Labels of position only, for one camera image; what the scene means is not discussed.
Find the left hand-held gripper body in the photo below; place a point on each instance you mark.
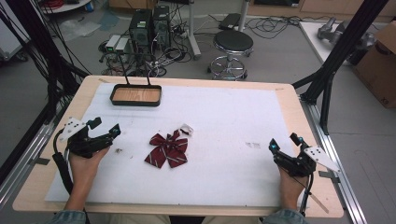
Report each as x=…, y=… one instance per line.
x=81, y=143

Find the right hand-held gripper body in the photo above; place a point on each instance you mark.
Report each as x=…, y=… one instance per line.
x=299, y=163

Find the person's left hand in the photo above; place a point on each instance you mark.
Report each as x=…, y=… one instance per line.
x=83, y=168

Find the person's right hand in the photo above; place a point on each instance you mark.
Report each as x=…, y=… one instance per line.
x=290, y=188

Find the black tray with wooden bottom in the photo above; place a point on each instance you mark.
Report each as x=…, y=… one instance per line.
x=136, y=95

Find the white table mat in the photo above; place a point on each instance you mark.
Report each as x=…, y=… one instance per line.
x=218, y=124

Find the dark red striped bow tie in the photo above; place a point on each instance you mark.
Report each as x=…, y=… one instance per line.
x=169, y=151

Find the small white device box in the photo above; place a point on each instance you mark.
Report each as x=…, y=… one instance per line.
x=112, y=43
x=122, y=45

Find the white floor board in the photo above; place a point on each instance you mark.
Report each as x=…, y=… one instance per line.
x=314, y=37

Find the black computer tower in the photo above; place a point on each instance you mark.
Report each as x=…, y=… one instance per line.
x=162, y=26
x=140, y=29

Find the brown cardboard box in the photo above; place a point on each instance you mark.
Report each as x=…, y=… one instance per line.
x=378, y=68

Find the black round stool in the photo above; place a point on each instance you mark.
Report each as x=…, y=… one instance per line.
x=233, y=42

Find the grey desk leg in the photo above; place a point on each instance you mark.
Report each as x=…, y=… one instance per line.
x=193, y=34
x=243, y=15

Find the flat black device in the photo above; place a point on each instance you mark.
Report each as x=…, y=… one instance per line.
x=229, y=21

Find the aluminium rail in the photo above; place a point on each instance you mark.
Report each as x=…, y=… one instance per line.
x=339, y=168
x=21, y=161

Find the black metal frame stand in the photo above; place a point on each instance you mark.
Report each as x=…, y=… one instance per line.
x=339, y=53
x=37, y=40

